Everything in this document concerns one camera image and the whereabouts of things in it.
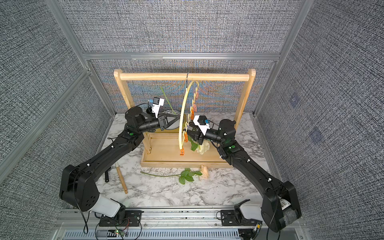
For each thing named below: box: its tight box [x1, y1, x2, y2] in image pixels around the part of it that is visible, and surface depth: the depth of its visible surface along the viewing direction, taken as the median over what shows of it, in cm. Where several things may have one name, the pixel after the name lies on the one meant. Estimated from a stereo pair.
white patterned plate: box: [162, 110, 181, 130], surface depth 70 cm
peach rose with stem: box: [140, 165, 209, 185], surface depth 88 cm
